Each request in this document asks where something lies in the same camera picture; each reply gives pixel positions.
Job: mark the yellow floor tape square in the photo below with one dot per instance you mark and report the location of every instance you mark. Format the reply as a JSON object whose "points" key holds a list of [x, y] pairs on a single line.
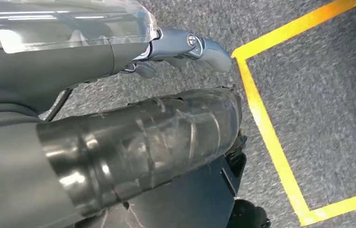
{"points": [[259, 110]]}

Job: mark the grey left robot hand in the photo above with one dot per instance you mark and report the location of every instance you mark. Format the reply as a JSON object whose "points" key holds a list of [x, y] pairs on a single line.
{"points": [[70, 63]]}

